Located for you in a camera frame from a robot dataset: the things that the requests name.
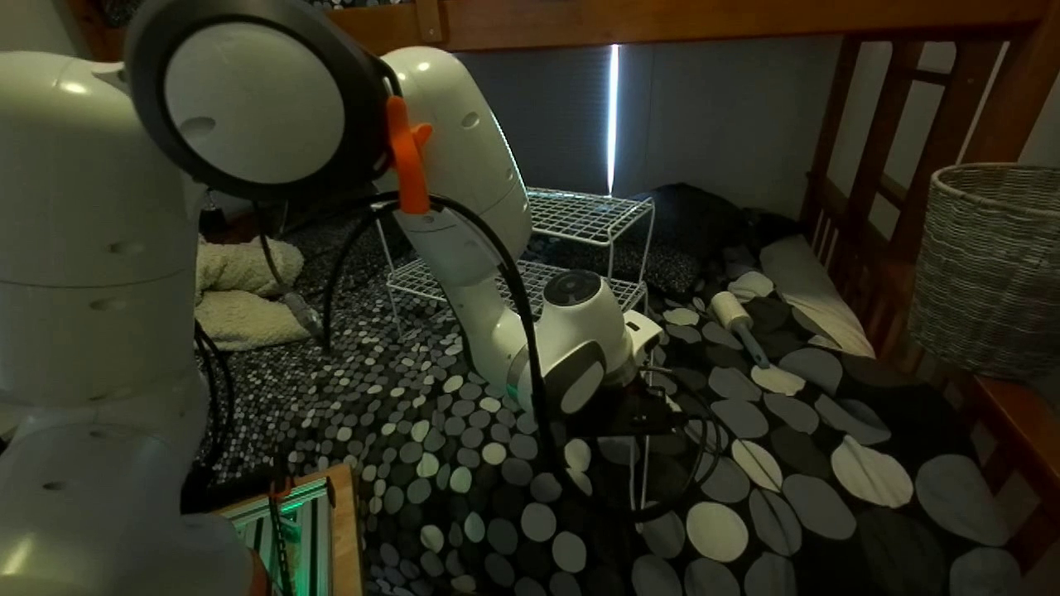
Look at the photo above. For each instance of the grey woven laundry basket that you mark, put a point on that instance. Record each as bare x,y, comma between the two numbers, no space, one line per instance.
980,267

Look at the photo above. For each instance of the black grey dotted duvet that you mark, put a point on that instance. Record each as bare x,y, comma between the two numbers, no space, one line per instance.
795,498

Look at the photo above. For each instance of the white flat pillow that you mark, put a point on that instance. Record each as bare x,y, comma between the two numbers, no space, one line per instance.
806,285

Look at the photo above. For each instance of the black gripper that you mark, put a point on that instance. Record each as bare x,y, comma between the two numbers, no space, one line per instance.
645,413

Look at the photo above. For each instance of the beige crumpled towel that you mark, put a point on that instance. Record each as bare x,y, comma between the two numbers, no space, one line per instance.
250,320

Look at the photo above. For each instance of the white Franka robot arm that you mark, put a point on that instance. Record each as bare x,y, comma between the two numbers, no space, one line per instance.
86,221

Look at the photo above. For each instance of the brown wooden footboard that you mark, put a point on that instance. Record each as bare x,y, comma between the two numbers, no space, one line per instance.
1022,432

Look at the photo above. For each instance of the wooden box with green light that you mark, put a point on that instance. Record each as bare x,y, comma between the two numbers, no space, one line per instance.
341,532

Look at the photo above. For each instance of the grey window blind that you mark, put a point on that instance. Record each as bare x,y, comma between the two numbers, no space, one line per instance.
716,121

